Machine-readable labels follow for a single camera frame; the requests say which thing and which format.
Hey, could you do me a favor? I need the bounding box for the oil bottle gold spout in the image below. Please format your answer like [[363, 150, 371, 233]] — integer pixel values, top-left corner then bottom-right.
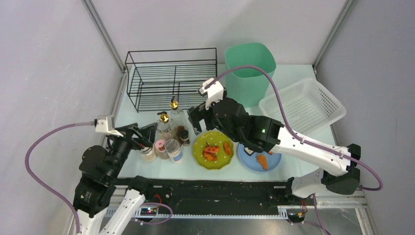
[[169, 96, 188, 137], [157, 111, 177, 141]]

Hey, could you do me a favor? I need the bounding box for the tall jar blue label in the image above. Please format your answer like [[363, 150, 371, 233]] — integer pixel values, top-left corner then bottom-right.
[[165, 139, 183, 164]]

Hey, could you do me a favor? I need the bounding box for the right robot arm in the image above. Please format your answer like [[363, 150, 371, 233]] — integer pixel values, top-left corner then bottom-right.
[[187, 98, 361, 198]]

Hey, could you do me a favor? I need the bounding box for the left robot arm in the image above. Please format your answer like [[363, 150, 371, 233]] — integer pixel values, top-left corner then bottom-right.
[[73, 120, 157, 235]]

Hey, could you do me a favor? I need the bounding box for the green dotted plate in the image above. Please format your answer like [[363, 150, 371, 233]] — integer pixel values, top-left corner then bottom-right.
[[192, 131, 234, 170]]

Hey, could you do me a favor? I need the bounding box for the small black cap spice bottle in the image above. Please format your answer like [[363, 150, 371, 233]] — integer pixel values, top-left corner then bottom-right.
[[179, 129, 190, 146]]

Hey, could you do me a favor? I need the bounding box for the pink lid spice shaker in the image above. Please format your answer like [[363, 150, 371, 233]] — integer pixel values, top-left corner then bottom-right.
[[154, 140, 169, 160]]

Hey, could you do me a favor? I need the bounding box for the round glass jar silver lid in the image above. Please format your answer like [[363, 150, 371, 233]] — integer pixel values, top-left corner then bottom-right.
[[139, 146, 157, 162]]

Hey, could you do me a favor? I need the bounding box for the brown fried food piece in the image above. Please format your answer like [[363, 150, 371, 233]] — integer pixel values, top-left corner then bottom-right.
[[223, 141, 232, 156]]

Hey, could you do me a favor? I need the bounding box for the orange chicken wing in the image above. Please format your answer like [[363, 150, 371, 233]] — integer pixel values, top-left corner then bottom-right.
[[203, 152, 217, 161], [203, 142, 220, 154]]

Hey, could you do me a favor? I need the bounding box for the green plastic bin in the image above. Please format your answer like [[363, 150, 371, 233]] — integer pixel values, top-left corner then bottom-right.
[[225, 43, 276, 108]]

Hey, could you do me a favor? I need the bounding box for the sushi roll piece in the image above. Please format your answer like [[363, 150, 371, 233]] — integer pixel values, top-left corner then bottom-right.
[[244, 147, 254, 156]]

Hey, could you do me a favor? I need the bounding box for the blue plate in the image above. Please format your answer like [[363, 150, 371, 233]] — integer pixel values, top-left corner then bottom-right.
[[237, 144, 282, 172]]

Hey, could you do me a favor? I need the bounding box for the orange food chunk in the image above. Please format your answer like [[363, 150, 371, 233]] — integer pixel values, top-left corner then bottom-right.
[[256, 154, 269, 170]]

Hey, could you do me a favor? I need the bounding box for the white plastic basket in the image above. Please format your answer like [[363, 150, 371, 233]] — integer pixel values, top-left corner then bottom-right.
[[278, 78, 346, 136]]

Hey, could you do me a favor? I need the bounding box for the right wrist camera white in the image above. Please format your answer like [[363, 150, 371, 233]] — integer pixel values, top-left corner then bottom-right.
[[198, 77, 225, 110]]

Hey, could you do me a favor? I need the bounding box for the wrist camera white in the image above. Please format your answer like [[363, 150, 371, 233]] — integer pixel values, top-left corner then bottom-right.
[[94, 115, 124, 137], [198, 77, 225, 110]]

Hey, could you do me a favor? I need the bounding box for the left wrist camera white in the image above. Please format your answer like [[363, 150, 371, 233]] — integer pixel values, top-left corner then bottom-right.
[[94, 115, 124, 137]]

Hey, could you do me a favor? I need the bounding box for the black wire rack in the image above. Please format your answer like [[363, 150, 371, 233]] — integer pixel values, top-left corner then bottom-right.
[[125, 47, 218, 112]]

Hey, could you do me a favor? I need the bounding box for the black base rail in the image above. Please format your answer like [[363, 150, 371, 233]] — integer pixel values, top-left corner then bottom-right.
[[149, 179, 312, 216]]

